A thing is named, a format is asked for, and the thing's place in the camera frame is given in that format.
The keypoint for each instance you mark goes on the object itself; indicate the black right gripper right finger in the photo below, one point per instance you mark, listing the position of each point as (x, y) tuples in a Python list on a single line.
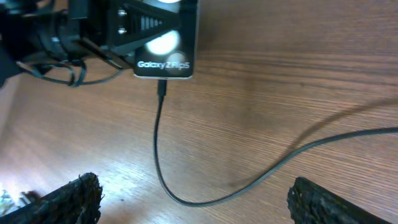
[(310, 203)]

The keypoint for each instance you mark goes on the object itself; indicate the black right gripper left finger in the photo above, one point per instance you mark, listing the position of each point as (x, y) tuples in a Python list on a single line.
[(76, 202)]

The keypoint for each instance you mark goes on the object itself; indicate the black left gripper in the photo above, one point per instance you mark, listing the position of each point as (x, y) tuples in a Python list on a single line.
[(54, 45)]

